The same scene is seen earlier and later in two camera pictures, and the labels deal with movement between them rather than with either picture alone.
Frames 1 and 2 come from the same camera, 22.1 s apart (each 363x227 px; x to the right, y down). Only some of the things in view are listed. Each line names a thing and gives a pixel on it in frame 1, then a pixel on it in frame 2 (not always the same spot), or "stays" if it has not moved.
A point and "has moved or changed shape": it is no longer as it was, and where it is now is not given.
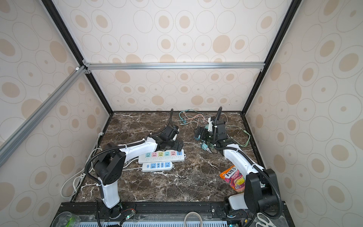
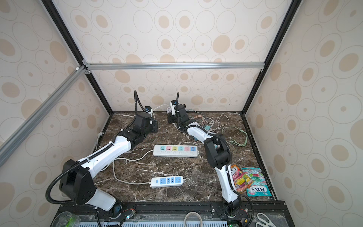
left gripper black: x=177 y=142 → x=155 y=125
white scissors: x=271 y=223 stays
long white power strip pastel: x=168 y=155 has moved or changed shape
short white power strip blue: x=152 y=166 → x=168 y=181
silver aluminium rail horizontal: x=173 y=65 stays
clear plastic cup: x=66 y=219 stays
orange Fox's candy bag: x=235 y=178 stays
